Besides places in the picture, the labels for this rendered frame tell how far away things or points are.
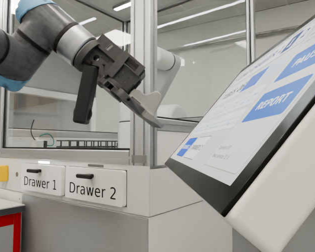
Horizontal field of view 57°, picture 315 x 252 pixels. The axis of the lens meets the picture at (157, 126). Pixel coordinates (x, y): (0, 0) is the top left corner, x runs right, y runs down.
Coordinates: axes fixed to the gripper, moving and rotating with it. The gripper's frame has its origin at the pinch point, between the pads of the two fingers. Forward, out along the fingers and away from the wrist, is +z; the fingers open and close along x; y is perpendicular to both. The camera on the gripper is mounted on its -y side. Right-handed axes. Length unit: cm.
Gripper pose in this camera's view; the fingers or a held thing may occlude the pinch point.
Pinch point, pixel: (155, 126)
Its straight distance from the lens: 58.5
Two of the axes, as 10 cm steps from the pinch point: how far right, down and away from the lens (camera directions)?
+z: 7.6, 6.5, 0.0
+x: -0.4, 0.5, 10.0
